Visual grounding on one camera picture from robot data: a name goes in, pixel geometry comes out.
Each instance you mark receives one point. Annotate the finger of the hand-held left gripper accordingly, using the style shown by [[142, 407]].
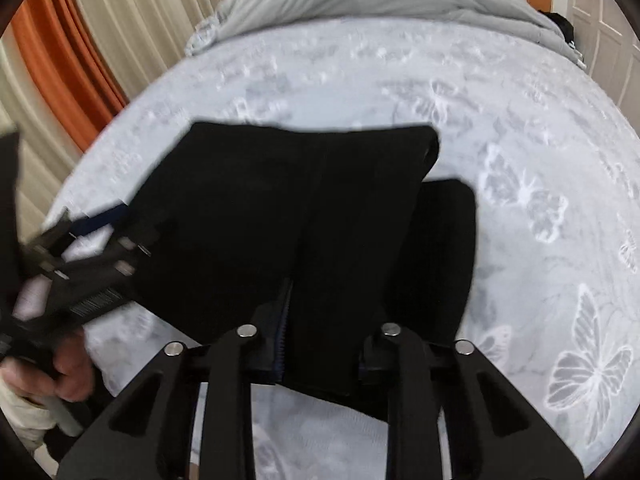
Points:
[[97, 222], [125, 255]]

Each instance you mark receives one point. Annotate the black bag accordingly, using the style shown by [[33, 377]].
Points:
[[560, 25]]

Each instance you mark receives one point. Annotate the person's left hand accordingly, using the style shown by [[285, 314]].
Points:
[[70, 370]]

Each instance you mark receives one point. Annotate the orange curtain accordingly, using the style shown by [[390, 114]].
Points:
[[65, 60]]

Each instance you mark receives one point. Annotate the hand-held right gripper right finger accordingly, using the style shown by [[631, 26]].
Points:
[[415, 385]]

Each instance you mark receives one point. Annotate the white panelled wardrobe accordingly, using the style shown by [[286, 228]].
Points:
[[605, 25]]

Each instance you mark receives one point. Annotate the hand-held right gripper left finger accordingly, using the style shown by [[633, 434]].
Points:
[[230, 385]]

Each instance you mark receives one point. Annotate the beige pleated curtain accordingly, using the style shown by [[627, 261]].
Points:
[[150, 25], [30, 135]]

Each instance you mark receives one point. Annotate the black pants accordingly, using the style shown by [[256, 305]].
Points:
[[300, 220]]

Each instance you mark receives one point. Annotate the bed with butterfly print sheet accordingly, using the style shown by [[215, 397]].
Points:
[[525, 170]]

